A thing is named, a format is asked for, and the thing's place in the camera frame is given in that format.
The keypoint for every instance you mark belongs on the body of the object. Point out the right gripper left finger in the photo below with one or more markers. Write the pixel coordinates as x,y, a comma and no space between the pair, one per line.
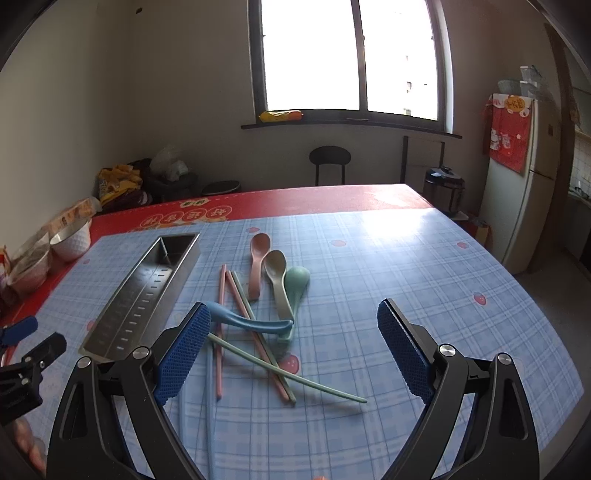
87,441

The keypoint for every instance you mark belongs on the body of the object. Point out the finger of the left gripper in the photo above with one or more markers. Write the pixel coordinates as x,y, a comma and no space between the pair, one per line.
15,333
46,352

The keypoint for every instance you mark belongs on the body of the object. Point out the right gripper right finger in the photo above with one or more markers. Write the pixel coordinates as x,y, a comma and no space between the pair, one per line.
500,440

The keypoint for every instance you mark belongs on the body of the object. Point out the blue spoon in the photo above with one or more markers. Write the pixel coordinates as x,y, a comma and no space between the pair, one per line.
220,314

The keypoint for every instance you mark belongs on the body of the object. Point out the pink spoon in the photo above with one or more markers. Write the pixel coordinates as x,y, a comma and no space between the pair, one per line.
259,248

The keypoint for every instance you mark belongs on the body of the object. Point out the beige spoon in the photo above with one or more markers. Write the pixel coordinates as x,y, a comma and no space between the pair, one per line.
275,264

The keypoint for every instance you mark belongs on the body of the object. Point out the green spoon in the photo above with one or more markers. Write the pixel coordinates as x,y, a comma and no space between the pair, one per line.
288,296

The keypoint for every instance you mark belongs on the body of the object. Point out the green chopstick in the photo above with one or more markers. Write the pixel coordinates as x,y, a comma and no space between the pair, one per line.
249,304

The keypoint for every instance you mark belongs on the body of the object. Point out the person's left hand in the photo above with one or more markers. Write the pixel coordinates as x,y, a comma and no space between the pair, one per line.
31,446

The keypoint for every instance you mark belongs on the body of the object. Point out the red festive tablecloth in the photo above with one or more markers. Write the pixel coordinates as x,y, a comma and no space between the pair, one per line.
260,204

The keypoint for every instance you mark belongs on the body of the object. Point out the glass bowl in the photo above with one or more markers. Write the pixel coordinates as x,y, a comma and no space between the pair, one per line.
31,264

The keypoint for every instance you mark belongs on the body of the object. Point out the steel utensil tray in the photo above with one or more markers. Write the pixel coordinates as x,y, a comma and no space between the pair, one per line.
139,309

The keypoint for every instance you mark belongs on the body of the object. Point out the white textured bowl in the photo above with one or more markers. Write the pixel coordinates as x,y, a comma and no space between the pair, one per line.
72,241

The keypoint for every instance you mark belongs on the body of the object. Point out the snack package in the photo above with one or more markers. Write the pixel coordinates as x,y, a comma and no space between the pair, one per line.
82,209

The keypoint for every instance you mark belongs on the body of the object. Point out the yellow clothes pile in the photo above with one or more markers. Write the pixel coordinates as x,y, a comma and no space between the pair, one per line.
119,186

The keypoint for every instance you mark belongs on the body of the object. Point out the blue plaid table mat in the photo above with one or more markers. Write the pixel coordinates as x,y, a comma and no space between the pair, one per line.
439,277

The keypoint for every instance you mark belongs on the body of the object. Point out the white plastic bag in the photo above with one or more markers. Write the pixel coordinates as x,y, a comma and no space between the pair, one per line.
168,164

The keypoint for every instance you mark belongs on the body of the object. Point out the black bin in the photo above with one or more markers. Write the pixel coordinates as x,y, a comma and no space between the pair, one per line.
222,188

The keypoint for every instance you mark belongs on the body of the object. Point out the white refrigerator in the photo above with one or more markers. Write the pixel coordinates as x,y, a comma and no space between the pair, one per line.
515,206

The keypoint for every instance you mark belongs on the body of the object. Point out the black rice cooker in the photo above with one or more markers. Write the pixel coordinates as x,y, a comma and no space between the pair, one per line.
444,189

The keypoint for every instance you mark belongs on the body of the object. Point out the dark metal rack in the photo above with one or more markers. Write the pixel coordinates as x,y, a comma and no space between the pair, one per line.
418,156

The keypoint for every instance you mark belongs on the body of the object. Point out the yellow item on windowsill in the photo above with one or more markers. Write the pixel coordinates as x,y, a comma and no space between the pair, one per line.
281,116

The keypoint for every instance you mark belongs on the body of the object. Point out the red fridge cover cloth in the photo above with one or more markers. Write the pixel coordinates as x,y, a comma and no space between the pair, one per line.
510,118

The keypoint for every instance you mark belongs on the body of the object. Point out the black round stool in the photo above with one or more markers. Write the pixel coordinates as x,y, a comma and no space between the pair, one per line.
330,155

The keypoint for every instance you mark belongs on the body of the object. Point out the clear containers on fridge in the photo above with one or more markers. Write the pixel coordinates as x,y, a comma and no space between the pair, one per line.
532,84

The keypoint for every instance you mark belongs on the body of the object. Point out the window with dark frame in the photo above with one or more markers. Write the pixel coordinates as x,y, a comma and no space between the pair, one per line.
375,63

